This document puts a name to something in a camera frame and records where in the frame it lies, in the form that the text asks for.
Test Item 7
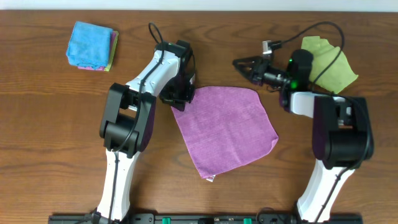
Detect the purple microfibre cloth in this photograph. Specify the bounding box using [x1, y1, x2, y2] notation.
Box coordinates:
[172, 86, 279, 181]

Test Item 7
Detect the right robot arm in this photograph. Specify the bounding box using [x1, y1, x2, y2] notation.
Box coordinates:
[233, 49, 374, 223]

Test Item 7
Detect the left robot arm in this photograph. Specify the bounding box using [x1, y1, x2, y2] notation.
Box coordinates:
[91, 40, 195, 223]

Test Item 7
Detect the folded green cloth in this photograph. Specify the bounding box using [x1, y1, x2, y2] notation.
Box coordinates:
[104, 30, 119, 72]

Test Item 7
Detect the crumpled green cloth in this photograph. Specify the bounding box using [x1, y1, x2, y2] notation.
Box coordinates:
[301, 36, 359, 93]

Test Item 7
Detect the folded blue cloth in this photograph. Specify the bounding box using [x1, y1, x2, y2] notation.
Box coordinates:
[66, 21, 113, 69]

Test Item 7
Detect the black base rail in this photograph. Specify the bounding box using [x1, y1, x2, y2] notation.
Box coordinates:
[48, 208, 364, 224]

